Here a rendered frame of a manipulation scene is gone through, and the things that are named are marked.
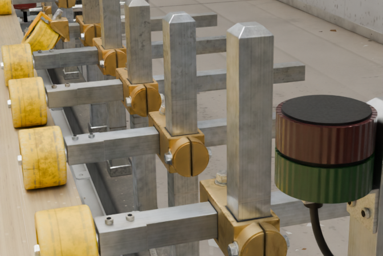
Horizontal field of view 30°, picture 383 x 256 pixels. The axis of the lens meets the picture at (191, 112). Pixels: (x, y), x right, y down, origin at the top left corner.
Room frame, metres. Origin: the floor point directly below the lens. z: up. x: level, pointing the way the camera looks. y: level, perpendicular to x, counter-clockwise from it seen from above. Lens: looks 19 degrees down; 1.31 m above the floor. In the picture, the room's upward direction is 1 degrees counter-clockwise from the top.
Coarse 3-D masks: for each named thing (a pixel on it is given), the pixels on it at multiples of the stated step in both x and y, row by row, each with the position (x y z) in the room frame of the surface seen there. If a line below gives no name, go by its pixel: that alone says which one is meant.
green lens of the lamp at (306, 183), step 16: (288, 160) 0.39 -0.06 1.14; (368, 160) 0.39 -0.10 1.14; (288, 176) 0.39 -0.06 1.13; (304, 176) 0.38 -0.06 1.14; (320, 176) 0.38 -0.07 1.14; (336, 176) 0.38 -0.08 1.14; (352, 176) 0.38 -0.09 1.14; (368, 176) 0.39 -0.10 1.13; (288, 192) 0.39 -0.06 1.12; (304, 192) 0.38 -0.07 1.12; (320, 192) 0.38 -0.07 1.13; (336, 192) 0.38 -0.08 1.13; (352, 192) 0.38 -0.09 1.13; (368, 192) 0.39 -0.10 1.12
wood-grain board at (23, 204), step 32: (0, 32) 1.84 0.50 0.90; (0, 64) 1.52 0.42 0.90; (0, 96) 1.29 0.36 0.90; (0, 128) 1.11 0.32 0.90; (0, 160) 0.97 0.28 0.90; (0, 192) 0.86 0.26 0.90; (32, 192) 0.86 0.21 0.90; (64, 192) 0.86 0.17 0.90; (0, 224) 0.77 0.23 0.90; (32, 224) 0.77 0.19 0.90
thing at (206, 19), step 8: (160, 16) 1.72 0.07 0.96; (192, 16) 1.71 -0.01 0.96; (200, 16) 1.72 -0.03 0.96; (208, 16) 1.72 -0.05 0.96; (216, 16) 1.73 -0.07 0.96; (72, 24) 1.64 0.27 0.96; (152, 24) 1.68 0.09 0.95; (160, 24) 1.69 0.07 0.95; (200, 24) 1.72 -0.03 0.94; (208, 24) 1.72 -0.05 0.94; (216, 24) 1.73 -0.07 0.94; (72, 32) 1.63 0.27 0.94
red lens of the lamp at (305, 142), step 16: (288, 128) 0.39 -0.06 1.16; (304, 128) 0.38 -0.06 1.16; (320, 128) 0.38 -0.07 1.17; (336, 128) 0.37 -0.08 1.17; (352, 128) 0.38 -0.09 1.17; (368, 128) 0.38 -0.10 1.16; (288, 144) 0.39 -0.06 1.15; (304, 144) 0.38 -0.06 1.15; (320, 144) 0.38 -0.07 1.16; (336, 144) 0.38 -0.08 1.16; (352, 144) 0.38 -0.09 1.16; (368, 144) 0.38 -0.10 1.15; (304, 160) 0.38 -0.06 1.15; (320, 160) 0.38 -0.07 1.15; (336, 160) 0.38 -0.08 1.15; (352, 160) 0.38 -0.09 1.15
